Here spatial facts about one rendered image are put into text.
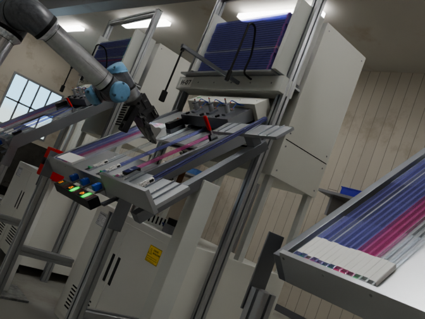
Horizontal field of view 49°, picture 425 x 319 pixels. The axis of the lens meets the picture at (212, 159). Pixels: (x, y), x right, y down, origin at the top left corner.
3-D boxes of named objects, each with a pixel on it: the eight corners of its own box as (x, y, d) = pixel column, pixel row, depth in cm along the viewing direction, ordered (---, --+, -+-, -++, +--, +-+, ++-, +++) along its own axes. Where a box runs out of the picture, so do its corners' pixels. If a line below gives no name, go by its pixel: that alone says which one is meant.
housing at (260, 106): (260, 137, 193) (254, 104, 189) (193, 127, 232) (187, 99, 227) (274, 130, 197) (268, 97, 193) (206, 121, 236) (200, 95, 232)
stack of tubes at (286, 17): (268, 69, 192) (291, 11, 195) (197, 71, 233) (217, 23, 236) (287, 83, 200) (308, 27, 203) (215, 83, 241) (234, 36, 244)
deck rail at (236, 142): (119, 203, 156) (114, 186, 154) (117, 202, 158) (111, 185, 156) (271, 131, 193) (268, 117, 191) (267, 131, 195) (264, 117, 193)
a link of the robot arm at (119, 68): (100, 71, 184) (117, 60, 187) (114, 95, 188) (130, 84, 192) (109, 70, 177) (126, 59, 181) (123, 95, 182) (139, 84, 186)
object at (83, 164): (117, 193, 158) (115, 185, 157) (54, 165, 210) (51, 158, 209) (164, 172, 168) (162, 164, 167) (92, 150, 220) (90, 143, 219)
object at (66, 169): (116, 202, 158) (110, 182, 156) (53, 171, 210) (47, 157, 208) (120, 200, 159) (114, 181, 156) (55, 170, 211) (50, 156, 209)
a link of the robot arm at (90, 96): (92, 90, 171) (115, 75, 175) (80, 89, 180) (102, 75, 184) (102, 108, 174) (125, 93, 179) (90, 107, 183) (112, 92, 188)
